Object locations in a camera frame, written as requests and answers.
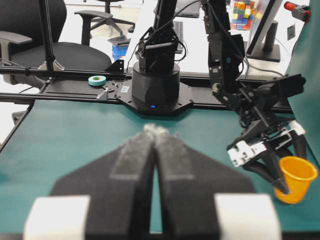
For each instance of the blue plastic box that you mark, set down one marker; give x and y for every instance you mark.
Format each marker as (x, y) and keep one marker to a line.
(119, 51)

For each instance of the green backdrop board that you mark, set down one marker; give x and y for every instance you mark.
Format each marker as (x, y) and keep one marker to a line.
(305, 60)

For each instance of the colourful cube block box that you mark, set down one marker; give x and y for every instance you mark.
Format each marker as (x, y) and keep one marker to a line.
(242, 13)

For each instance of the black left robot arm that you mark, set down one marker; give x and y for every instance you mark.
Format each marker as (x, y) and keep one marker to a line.
(155, 88)

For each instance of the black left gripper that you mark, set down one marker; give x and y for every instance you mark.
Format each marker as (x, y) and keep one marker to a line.
(264, 133)

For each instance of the black vertical frame post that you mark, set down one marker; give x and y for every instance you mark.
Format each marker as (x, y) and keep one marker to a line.
(46, 33)

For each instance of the black office chair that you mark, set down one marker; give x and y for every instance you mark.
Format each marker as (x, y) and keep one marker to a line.
(21, 40)
(106, 18)

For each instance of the teal tape roll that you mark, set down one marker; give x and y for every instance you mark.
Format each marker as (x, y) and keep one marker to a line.
(97, 80)

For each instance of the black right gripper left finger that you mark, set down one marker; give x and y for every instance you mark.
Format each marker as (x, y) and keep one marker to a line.
(107, 199)

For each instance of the black monitor with stand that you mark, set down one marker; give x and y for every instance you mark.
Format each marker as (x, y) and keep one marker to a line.
(261, 44)

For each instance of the red black clamp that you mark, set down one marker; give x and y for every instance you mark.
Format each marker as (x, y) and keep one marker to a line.
(300, 12)

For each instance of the black aluminium frame rail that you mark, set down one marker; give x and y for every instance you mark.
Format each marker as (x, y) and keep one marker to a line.
(72, 85)

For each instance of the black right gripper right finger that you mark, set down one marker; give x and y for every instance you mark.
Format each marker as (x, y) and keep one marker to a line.
(202, 199)

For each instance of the yellow plastic cup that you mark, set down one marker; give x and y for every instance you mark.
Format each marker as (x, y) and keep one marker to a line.
(298, 173)

